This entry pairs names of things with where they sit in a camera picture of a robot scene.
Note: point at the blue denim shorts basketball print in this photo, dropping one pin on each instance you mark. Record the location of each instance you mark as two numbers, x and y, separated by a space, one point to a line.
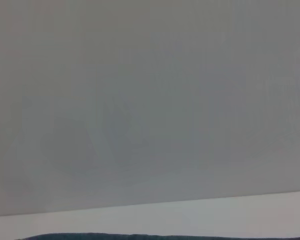
140 237

